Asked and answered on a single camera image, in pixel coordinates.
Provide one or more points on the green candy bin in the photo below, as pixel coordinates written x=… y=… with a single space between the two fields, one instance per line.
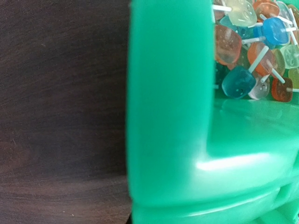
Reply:
x=195 y=156

